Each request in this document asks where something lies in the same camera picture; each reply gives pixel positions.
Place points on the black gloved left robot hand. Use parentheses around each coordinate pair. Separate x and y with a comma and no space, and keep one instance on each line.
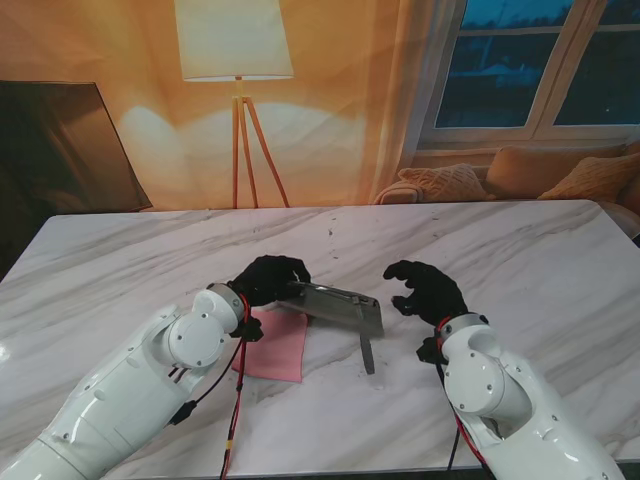
(265,280)

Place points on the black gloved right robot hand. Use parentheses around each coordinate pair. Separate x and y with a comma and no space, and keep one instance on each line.
(435,295)

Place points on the pink paper document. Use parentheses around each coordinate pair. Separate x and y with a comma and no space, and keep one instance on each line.
(275,350)

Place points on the grey felt storage pouch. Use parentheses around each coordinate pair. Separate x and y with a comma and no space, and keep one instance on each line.
(335,307)

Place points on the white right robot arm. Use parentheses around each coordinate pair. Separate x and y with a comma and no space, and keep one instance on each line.
(500,400)

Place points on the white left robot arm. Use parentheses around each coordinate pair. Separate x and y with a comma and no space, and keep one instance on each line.
(125,390)

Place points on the beige cushioned armrest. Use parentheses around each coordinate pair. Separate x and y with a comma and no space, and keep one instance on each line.
(390,192)

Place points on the knitted cushion beside armrest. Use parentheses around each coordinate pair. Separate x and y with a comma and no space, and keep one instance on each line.
(445,181)

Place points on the tan sofa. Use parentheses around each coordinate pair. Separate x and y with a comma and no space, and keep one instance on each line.
(530,170)

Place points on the cream curtain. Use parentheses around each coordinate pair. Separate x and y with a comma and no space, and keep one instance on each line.
(415,100)

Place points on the knitted cushion on sofa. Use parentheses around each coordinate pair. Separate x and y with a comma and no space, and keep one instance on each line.
(592,176)

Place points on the white framed window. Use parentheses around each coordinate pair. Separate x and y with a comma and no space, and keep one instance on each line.
(500,75)

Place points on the floor lamp with wooden tripod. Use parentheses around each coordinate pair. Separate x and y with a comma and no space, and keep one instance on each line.
(235,45)

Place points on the dark flat screen television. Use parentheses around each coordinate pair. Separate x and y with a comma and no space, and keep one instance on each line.
(60,150)

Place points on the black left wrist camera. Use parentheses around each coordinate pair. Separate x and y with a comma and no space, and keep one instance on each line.
(250,331)

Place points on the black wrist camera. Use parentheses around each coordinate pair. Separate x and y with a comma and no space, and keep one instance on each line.
(250,331)
(428,350)

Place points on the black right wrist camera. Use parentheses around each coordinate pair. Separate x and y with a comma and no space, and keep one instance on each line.
(428,350)

